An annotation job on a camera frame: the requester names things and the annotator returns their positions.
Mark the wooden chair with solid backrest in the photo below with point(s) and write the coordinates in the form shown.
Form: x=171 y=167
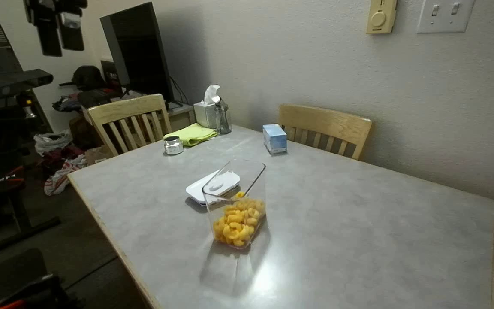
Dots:
x=325 y=122

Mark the dark bag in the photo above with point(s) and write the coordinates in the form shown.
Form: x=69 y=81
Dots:
x=87 y=77

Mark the black camera on stand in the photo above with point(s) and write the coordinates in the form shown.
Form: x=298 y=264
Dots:
x=13 y=81

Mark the white light switch plate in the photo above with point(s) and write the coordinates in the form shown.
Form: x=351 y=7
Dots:
x=445 y=15

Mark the clothes pile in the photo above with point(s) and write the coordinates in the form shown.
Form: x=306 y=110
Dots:
x=64 y=163

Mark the green cloth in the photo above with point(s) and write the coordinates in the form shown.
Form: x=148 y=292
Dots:
x=193 y=134

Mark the white container lid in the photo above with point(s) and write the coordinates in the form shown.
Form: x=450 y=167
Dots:
x=215 y=184

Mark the small blue cardboard box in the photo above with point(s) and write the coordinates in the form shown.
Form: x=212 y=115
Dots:
x=274 y=137

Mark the clear plastic container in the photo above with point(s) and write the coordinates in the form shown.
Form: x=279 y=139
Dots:
x=256 y=185

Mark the black and red bag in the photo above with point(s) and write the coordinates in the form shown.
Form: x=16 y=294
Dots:
x=35 y=294

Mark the black stand frame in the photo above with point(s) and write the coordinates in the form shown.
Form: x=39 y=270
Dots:
x=18 y=211

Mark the white tissue box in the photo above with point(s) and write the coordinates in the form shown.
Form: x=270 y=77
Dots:
x=205 y=113

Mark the wooden chair with slatted backrest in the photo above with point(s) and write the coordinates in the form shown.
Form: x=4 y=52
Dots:
x=128 y=108

